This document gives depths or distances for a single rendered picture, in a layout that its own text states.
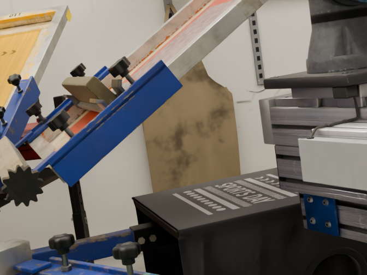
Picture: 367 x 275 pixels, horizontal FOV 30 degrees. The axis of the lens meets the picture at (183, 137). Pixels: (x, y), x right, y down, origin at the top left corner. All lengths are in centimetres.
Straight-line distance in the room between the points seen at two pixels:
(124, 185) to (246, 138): 75
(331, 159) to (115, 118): 48
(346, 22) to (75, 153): 56
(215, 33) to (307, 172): 44
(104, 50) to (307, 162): 268
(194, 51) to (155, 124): 231
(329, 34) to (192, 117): 260
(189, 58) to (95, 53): 230
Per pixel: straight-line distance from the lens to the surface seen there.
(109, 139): 134
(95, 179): 371
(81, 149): 134
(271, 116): 134
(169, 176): 372
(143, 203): 181
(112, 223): 377
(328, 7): 120
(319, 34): 121
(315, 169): 107
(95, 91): 144
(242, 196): 173
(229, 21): 143
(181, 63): 139
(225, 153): 384
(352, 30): 119
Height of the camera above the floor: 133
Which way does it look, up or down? 7 degrees down
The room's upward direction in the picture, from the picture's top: 8 degrees counter-clockwise
